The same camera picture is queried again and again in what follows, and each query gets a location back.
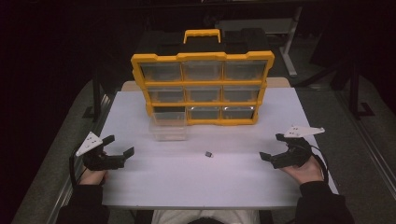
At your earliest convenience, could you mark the person's left hand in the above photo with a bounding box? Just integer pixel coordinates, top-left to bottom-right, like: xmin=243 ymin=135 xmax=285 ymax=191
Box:
xmin=78 ymin=168 xmax=108 ymax=187

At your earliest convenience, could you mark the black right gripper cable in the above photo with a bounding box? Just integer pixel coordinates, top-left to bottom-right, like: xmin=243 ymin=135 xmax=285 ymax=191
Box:
xmin=306 ymin=144 xmax=330 ymax=185

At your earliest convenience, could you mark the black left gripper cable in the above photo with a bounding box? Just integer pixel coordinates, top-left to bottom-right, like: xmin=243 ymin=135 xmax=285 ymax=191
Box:
xmin=68 ymin=148 xmax=86 ymax=189

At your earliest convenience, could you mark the yellow black drawer organizer cabinet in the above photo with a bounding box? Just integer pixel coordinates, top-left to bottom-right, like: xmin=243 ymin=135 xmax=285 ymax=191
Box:
xmin=130 ymin=28 xmax=276 ymax=127

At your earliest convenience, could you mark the black metal stand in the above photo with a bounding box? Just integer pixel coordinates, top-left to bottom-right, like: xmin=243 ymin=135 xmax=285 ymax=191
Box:
xmin=82 ymin=73 xmax=108 ymax=120
xmin=347 ymin=57 xmax=376 ymax=120

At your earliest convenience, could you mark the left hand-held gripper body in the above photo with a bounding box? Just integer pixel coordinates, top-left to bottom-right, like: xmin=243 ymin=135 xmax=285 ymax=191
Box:
xmin=75 ymin=131 xmax=126 ymax=172

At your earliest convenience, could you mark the person's torso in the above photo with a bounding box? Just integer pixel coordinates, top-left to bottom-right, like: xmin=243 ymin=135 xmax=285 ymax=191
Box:
xmin=151 ymin=209 xmax=262 ymax=224

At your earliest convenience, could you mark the white table cover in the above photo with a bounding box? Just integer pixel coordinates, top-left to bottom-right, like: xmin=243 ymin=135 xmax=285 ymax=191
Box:
xmin=101 ymin=87 xmax=340 ymax=209

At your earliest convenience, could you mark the metal floor rail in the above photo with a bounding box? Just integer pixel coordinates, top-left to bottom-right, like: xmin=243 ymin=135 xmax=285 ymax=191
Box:
xmin=50 ymin=92 xmax=114 ymax=224
xmin=337 ymin=90 xmax=396 ymax=202

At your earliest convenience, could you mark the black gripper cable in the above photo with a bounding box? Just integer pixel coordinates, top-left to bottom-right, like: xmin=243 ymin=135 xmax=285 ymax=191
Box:
xmin=306 ymin=144 xmax=330 ymax=185
xmin=68 ymin=148 xmax=86 ymax=189

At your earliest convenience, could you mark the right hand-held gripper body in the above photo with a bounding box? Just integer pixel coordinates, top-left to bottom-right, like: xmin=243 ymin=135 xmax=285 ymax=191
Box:
xmin=270 ymin=125 xmax=326 ymax=170

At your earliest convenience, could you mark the clear plastic drawer bin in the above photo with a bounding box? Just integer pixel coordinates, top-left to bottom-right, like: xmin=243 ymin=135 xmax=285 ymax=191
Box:
xmin=148 ymin=106 xmax=189 ymax=143

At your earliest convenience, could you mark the grid of clear organizer drawers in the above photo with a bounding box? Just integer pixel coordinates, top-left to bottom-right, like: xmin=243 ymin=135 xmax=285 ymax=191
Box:
xmin=138 ymin=61 xmax=269 ymax=120

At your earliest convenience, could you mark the person's right hand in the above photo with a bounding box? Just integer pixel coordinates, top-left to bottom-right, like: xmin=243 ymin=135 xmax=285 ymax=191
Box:
xmin=279 ymin=155 xmax=325 ymax=187

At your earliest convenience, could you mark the white desk with metal legs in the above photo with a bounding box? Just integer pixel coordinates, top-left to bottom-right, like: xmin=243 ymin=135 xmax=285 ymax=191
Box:
xmin=214 ymin=6 xmax=304 ymax=78

